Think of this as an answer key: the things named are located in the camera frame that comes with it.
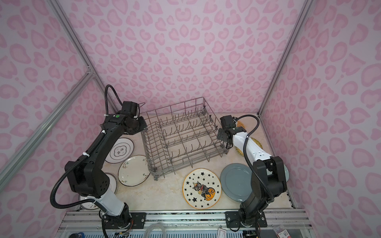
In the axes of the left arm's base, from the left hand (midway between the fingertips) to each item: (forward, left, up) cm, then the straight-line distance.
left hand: (144, 123), depth 85 cm
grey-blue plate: (-27, -52, -22) cm, 62 cm away
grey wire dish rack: (+4, -19, -20) cm, 28 cm away
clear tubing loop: (-47, -8, -24) cm, 53 cm away
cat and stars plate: (-30, -32, -22) cm, 49 cm away
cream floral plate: (-19, +8, -22) cm, 30 cm away
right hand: (-4, -50, -9) cm, 51 cm away
